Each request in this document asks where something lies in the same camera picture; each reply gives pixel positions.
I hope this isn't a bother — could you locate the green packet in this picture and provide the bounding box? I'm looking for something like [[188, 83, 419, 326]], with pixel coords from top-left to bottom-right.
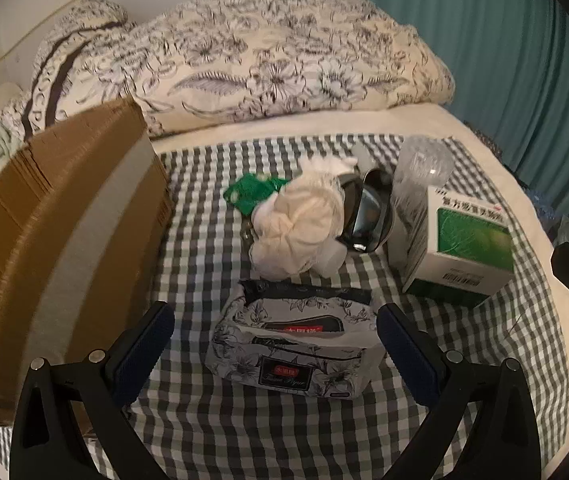
[[223, 172, 290, 216]]

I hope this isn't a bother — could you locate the brown cardboard box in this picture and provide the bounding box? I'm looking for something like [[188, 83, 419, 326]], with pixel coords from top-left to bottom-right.
[[0, 96, 175, 426]]

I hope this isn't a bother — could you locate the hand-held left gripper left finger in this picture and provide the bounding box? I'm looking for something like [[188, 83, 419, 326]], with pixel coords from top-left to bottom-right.
[[9, 301, 176, 480]]

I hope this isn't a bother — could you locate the teal curtain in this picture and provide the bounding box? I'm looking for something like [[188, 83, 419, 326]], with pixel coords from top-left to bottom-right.
[[361, 0, 569, 216]]

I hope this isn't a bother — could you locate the checked cloth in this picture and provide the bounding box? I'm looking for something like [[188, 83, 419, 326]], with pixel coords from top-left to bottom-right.
[[0, 132, 569, 480]]

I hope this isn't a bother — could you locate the white cloth bundle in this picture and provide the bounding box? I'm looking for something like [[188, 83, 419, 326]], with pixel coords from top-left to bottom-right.
[[249, 155, 360, 281]]

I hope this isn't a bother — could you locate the blue water bottle pack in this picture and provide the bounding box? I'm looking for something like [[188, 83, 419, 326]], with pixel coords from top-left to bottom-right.
[[524, 187, 562, 233]]

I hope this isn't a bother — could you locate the white bottle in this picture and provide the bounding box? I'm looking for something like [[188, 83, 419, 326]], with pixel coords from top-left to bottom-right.
[[314, 245, 350, 277]]

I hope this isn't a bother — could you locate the floral pillow with dark stripes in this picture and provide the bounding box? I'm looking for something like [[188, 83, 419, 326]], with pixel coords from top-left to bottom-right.
[[0, 0, 138, 141]]

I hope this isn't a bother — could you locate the floral tissue pack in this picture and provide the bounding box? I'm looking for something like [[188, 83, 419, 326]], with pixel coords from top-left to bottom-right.
[[206, 279, 387, 403]]

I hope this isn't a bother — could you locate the clear plastic jar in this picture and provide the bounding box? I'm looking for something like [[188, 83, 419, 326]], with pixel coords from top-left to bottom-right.
[[388, 135, 456, 261]]

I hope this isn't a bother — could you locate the green and white medicine box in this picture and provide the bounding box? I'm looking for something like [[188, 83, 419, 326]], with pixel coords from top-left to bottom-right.
[[401, 185, 516, 308]]

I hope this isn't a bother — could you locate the dark patterned bag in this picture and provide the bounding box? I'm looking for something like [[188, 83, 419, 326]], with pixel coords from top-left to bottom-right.
[[464, 120, 502, 161]]

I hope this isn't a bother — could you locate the floral duvet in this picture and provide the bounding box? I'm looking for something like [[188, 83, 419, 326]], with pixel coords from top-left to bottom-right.
[[129, 0, 457, 138]]

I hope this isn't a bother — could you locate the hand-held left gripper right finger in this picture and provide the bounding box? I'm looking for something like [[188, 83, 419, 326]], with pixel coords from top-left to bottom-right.
[[377, 302, 557, 480]]

